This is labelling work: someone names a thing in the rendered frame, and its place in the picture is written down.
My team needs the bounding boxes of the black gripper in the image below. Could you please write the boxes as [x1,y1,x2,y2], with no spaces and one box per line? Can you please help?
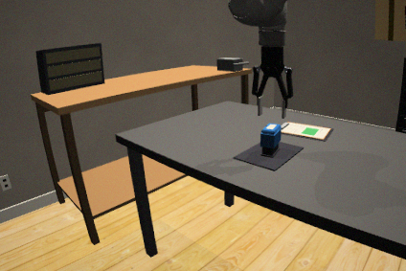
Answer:
[252,47,293,119]

